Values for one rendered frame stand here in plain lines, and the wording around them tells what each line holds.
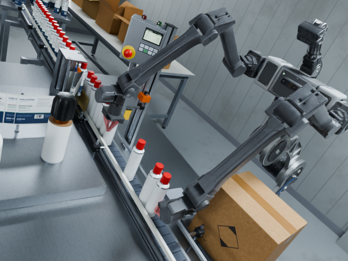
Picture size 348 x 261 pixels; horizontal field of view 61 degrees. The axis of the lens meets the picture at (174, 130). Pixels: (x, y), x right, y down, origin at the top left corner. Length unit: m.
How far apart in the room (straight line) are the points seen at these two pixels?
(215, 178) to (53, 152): 0.66
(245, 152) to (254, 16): 3.35
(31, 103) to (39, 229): 0.53
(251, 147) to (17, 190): 0.81
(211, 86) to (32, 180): 3.50
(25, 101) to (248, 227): 1.00
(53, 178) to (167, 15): 4.31
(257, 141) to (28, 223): 0.80
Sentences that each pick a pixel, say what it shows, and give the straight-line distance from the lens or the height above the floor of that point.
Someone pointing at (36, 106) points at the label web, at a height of 1.01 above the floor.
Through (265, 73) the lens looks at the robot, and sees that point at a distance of 1.58.
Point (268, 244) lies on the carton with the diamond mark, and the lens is 1.08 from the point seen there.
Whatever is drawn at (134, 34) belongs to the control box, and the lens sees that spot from 1.36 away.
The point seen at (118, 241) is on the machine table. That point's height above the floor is 0.83.
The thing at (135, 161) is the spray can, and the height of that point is 0.99.
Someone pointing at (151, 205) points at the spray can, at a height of 0.95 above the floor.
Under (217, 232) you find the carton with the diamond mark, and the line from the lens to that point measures 1.19.
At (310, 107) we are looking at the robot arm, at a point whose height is 1.53.
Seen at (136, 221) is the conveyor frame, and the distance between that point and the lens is 1.21.
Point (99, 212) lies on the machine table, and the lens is 1.23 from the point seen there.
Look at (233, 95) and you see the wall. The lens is 4.17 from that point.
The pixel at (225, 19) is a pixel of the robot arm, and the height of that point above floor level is 1.62.
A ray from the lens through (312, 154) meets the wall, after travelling 3.70.
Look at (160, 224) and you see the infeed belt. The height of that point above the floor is 0.88.
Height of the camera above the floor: 1.72
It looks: 27 degrees down
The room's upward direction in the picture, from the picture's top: 24 degrees clockwise
